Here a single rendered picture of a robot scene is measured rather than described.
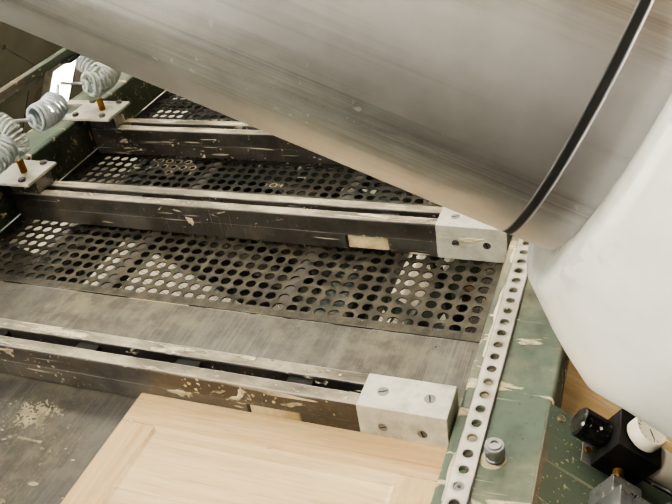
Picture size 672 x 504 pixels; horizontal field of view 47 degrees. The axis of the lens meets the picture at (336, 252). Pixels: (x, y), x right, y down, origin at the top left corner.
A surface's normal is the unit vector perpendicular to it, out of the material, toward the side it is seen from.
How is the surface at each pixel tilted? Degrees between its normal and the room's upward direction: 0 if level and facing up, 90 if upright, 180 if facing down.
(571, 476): 90
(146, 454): 58
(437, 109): 93
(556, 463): 90
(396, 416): 90
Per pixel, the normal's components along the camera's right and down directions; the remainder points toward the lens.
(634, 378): -0.84, 0.48
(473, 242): -0.34, 0.58
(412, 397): -0.14, -0.81
